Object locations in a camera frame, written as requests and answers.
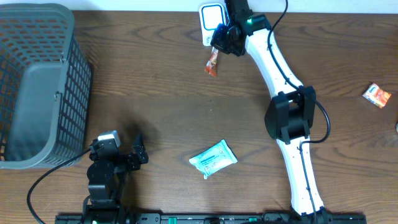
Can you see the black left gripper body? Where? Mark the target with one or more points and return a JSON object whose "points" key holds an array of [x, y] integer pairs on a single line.
{"points": [[131, 163]]}

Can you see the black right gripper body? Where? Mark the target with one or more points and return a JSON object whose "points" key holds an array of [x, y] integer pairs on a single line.
{"points": [[223, 37]]}

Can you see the red orange snack packet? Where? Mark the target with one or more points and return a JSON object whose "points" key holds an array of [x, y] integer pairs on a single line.
{"points": [[211, 65]]}

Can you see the teal wet wipes pack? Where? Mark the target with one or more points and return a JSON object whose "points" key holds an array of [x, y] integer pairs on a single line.
{"points": [[214, 159]]}

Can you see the small orange tissue pack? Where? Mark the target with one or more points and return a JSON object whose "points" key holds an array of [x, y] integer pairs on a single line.
{"points": [[376, 95]]}

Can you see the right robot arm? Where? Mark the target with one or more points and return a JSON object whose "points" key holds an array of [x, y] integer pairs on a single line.
{"points": [[290, 113]]}

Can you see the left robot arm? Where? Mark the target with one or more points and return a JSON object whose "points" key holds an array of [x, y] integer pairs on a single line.
{"points": [[107, 176]]}

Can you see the white barcode scanner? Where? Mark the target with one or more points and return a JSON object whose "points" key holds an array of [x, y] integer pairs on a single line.
{"points": [[211, 15]]}

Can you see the grey plastic mesh basket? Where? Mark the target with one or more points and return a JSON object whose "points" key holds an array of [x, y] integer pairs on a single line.
{"points": [[45, 87]]}

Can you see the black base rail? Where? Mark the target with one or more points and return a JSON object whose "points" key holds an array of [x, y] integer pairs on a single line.
{"points": [[269, 217]]}

